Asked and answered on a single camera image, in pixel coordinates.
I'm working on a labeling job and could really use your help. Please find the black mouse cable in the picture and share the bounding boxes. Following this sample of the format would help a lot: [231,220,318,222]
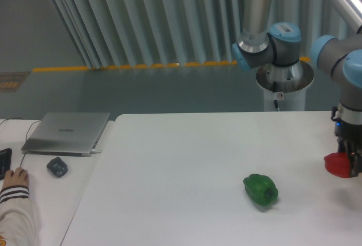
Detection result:
[0,117,42,169]

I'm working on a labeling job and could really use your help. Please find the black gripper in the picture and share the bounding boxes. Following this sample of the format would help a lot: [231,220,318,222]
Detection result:
[331,106,361,178]

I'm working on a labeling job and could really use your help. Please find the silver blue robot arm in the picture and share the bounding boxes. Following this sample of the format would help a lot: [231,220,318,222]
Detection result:
[231,0,361,178]

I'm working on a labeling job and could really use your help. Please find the black pedestal cable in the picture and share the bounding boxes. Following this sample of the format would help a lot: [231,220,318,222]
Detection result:
[272,80,281,112]

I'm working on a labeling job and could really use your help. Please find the silver closed laptop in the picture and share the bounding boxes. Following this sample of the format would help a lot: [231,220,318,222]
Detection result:
[21,112,110,157]

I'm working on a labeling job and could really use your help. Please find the green bell pepper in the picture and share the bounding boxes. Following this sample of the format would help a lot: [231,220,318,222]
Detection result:
[243,174,279,206]

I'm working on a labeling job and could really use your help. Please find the white striped sleeve forearm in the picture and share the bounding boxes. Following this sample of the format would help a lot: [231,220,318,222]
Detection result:
[1,185,36,245]

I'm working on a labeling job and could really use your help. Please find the black keyboard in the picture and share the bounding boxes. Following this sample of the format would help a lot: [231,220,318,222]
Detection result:
[0,148,12,180]

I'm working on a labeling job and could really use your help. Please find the grey folding partition curtain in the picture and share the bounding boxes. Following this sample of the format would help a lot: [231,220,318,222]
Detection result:
[37,0,362,70]

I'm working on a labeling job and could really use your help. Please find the white usb plug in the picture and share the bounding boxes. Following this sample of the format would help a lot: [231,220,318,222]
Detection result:
[91,149,102,154]

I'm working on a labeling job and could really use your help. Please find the person's hand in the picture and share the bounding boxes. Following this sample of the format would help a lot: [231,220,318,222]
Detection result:
[2,167,29,189]

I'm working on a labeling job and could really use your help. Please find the brown floor mat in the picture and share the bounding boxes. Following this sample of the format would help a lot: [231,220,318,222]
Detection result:
[0,72,30,92]

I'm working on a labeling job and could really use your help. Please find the red bell pepper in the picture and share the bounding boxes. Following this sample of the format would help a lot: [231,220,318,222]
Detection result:
[324,152,351,178]

